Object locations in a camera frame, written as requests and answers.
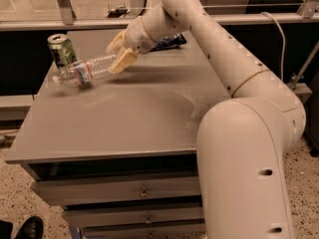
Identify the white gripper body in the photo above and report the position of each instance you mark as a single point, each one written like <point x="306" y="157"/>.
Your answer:
<point x="138" y="34"/>

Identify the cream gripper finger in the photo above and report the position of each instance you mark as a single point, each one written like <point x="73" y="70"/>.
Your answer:
<point x="118" y="45"/>
<point x="124" y="58"/>

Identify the clear plastic water bottle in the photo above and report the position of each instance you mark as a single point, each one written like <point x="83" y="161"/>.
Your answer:
<point x="85" y="71"/>

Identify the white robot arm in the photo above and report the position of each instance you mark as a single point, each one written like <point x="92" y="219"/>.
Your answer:
<point x="241" y="141"/>

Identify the green soda can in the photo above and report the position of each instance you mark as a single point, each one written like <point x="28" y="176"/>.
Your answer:
<point x="61" y="50"/>

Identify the small black floor device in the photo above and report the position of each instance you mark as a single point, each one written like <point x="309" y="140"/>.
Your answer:
<point x="118" y="12"/>

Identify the blue chip bag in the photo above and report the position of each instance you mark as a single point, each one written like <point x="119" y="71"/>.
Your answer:
<point x="170" y="42"/>

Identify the grey drawer cabinet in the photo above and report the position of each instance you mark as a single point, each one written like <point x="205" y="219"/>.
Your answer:
<point x="119" y="156"/>

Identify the grey metal railing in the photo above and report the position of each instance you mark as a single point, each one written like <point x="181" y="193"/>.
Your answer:
<point x="16" y="15"/>

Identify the black leather shoe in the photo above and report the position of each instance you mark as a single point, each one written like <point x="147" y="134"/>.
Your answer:
<point x="32" y="228"/>

